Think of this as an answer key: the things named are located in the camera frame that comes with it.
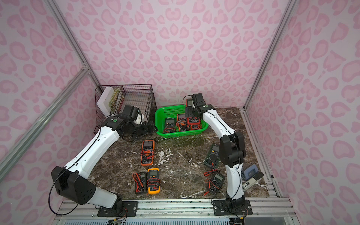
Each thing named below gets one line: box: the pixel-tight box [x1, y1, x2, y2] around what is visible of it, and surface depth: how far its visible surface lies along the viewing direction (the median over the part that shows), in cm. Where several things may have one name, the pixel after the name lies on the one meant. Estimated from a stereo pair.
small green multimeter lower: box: [206, 169, 226, 194], surface depth 80 cm
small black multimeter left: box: [132, 171, 148, 194], surface depth 81 cm
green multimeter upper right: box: [204, 143, 220, 169], surface depth 91 cm
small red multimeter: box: [187, 124, 202, 131], surface depth 103 cm
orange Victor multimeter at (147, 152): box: [140, 139, 155, 166], surface depth 92 cm
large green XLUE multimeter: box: [162, 117, 177, 134], surface depth 108 cm
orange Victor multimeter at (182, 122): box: [176, 113, 189, 132], surface depth 106 cm
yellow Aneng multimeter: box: [146, 167, 161, 195], surface depth 80 cm
